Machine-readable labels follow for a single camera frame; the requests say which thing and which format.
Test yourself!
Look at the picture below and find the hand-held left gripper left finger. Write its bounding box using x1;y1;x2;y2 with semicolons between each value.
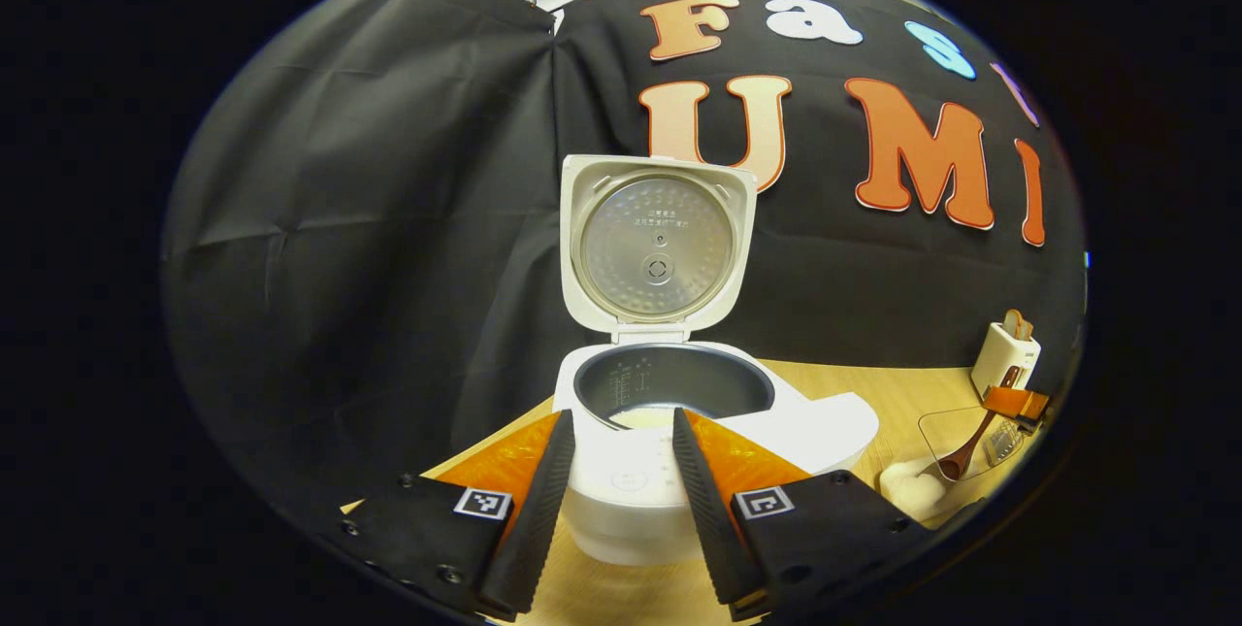
340;410;577;622

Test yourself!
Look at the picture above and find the metal wire chopstick holder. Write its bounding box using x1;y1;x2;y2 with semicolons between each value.
985;417;1030;467

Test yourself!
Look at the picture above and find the black backdrop cloth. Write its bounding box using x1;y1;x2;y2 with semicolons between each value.
160;0;1088;530

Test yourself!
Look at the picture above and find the clear plastic container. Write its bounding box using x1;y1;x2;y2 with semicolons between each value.
878;405;1000;520

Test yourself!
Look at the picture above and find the white toaster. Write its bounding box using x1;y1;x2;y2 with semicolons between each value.
971;320;1042;401

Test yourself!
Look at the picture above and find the white rice cooker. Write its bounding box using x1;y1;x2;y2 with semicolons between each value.
551;154;880;567

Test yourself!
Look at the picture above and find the brown wooden spoon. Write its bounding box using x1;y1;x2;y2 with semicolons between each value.
937;366;1025;482

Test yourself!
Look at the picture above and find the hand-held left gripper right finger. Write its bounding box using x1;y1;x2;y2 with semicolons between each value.
671;407;932;621

